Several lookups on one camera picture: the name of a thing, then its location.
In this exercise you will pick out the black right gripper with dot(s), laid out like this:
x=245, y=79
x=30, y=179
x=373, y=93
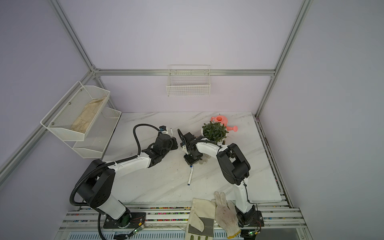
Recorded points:
x=190, y=162

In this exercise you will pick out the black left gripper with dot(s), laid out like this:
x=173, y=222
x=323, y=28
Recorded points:
x=174, y=145

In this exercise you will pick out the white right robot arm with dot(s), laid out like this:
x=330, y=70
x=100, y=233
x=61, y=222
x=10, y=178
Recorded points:
x=233, y=164

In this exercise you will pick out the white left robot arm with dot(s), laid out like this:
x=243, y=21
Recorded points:
x=94, y=188

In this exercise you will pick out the white knit glove on table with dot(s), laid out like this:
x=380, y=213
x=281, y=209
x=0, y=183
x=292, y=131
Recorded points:
x=204, y=159

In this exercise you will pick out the potted green plant white pot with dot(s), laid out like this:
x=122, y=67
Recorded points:
x=215, y=131

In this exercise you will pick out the pink watering can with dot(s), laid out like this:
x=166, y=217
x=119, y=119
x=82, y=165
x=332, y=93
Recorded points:
x=224, y=121

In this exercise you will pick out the lower white mesh shelf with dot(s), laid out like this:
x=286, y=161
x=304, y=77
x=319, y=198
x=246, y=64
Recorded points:
x=99, y=136

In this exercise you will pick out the white mesh shelf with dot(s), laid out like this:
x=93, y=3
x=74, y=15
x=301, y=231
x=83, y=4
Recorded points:
x=99, y=136
x=60, y=118

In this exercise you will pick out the white knit glove front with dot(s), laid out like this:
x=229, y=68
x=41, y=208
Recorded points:
x=226, y=215

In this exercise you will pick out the beige leather work glove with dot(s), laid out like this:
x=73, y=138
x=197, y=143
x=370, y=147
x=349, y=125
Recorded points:
x=201, y=220

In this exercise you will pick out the beige cloth in shelf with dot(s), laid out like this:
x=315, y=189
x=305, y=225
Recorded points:
x=84, y=120

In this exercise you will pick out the upper white mesh shelf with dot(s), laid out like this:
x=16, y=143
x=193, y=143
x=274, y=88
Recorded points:
x=60, y=118

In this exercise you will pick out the white wire wall basket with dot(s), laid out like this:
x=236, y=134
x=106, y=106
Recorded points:
x=188, y=80

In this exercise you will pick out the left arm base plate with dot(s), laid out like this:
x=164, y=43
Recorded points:
x=127, y=221

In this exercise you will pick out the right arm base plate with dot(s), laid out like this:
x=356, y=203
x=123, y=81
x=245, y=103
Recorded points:
x=252, y=218

